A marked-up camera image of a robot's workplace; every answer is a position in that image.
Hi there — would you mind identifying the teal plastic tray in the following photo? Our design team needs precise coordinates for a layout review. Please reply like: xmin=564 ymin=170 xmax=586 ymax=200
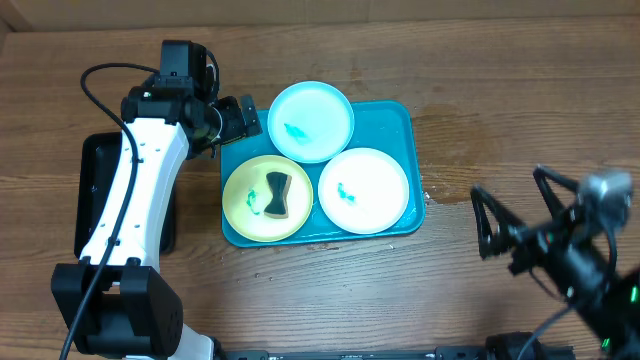
xmin=219 ymin=100 xmax=426 ymax=248

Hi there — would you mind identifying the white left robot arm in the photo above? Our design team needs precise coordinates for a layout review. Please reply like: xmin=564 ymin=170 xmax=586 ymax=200
xmin=51 ymin=40 xmax=261 ymax=359

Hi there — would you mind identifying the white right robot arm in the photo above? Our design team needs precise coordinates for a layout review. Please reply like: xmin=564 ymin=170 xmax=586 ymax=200
xmin=470 ymin=165 xmax=639 ymax=359

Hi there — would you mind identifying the yellow plate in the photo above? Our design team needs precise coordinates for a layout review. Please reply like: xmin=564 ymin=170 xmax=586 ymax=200
xmin=222 ymin=155 xmax=314 ymax=242

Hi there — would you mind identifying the pink plate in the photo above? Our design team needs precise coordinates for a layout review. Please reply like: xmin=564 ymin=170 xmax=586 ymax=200
xmin=318 ymin=148 xmax=409 ymax=235

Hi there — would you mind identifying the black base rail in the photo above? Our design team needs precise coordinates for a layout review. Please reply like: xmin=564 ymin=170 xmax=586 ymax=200
xmin=220 ymin=346 xmax=576 ymax=360

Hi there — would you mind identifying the light blue plate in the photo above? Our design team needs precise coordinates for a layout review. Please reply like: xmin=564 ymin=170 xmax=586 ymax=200
xmin=267 ymin=81 xmax=355 ymax=164

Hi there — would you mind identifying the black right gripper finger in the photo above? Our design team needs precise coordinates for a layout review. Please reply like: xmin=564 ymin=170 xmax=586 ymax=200
xmin=470 ymin=186 xmax=524 ymax=259
xmin=533 ymin=165 xmax=579 ymax=220

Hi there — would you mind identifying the black plastic tray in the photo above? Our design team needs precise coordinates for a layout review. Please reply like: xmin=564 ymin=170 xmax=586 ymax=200
xmin=73 ymin=131 xmax=176 ymax=260

